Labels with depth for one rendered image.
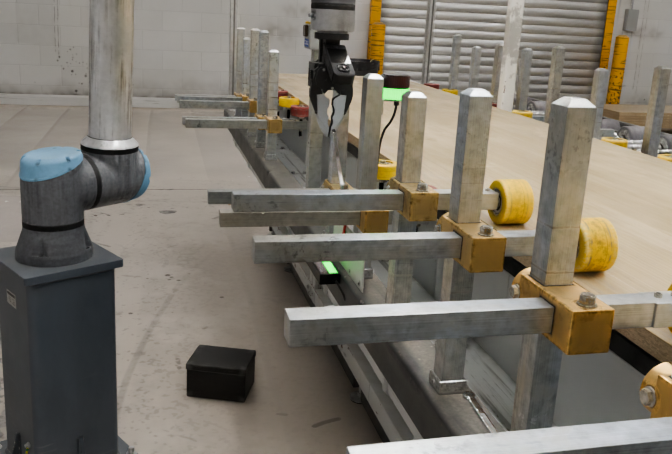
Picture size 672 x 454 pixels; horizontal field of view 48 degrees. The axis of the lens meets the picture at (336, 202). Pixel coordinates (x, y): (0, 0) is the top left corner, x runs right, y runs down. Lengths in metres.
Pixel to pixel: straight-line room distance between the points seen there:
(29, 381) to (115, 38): 0.89
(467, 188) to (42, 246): 1.22
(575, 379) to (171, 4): 8.26
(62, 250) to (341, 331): 1.31
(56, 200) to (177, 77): 7.32
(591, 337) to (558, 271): 0.09
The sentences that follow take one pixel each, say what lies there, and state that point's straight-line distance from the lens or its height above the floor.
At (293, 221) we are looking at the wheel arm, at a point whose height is 0.84.
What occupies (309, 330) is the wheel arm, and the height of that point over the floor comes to 0.95.
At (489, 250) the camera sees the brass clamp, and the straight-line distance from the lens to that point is 1.04.
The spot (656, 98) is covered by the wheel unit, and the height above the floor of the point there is 1.04.
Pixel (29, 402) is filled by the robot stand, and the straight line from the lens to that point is 2.11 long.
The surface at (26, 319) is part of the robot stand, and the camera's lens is 2.00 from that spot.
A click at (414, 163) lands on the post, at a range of 1.31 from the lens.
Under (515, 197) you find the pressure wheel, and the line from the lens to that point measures 1.34.
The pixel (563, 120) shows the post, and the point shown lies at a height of 1.16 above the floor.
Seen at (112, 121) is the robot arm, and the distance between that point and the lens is 2.04.
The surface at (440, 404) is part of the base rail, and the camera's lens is 1.16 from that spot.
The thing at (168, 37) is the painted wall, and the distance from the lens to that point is 9.19.
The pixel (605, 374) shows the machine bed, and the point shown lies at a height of 0.76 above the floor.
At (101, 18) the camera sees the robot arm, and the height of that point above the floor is 1.20.
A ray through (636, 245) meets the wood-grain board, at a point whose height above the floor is 0.90.
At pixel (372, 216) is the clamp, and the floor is 0.86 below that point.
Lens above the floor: 1.26
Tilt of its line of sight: 14 degrees down
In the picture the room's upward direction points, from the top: 3 degrees clockwise
